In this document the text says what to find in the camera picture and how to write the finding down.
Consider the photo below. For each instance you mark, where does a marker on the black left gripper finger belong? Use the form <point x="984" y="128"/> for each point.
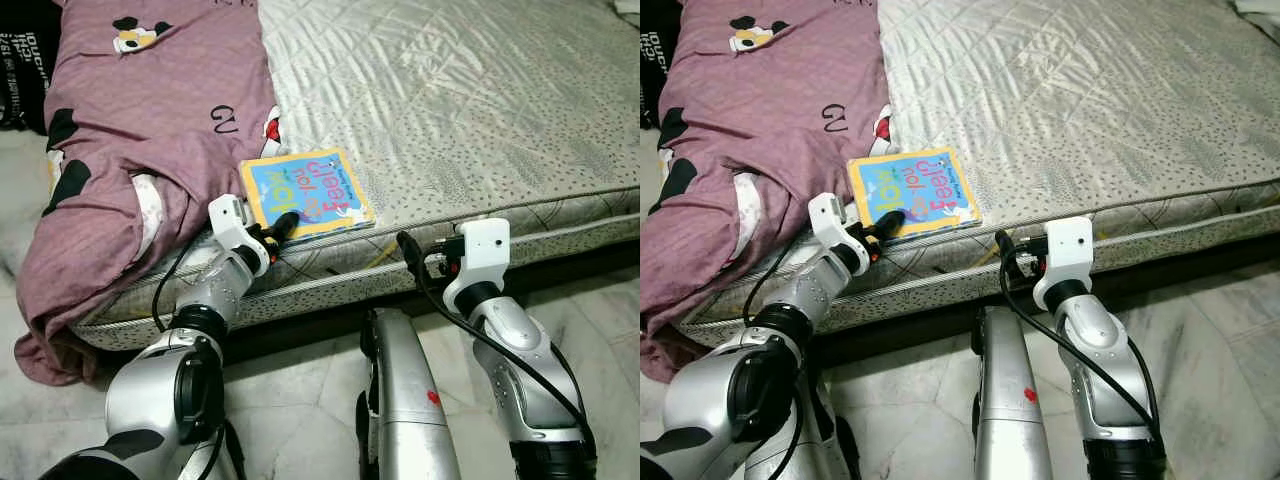
<point x="890" y="223"/>
<point x="285" y="224"/>

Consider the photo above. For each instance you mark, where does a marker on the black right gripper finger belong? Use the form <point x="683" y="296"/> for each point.
<point x="410" y="255"/>
<point x="1008" y="254"/>

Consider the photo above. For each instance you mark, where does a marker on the colourful children's board book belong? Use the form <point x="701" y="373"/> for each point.
<point x="925" y="190"/>
<point x="320" y="190"/>

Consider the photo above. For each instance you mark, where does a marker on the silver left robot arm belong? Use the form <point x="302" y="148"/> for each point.
<point x="150" y="390"/>
<point x="700" y="400"/>

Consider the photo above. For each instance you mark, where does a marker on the white patterned cloth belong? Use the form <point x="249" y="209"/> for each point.
<point x="750" y="210"/>
<point x="150" y="210"/>

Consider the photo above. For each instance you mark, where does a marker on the silver right robot leg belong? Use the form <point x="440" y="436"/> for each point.
<point x="400" y="400"/>
<point x="1010" y="400"/>

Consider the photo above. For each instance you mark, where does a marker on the purple cartoon print blanket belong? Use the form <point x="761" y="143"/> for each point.
<point x="150" y="120"/>
<point x="770" y="120"/>

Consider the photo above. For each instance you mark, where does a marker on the grey quilted mattress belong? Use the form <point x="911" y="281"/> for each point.
<point x="1080" y="100"/>
<point x="450" y="100"/>

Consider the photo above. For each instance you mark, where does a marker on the black bag with white print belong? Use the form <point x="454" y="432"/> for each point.
<point x="652" y="60"/>
<point x="20" y="70"/>

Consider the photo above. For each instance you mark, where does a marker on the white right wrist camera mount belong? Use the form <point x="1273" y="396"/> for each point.
<point x="485" y="245"/>
<point x="1068" y="242"/>

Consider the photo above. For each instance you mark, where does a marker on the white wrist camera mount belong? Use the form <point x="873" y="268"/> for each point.
<point x="828" y="215"/>
<point x="1068" y="242"/>
<point x="485" y="245"/>
<point x="228" y="218"/>

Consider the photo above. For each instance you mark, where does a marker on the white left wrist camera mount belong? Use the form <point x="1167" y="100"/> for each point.
<point x="228" y="218"/>
<point x="828" y="215"/>

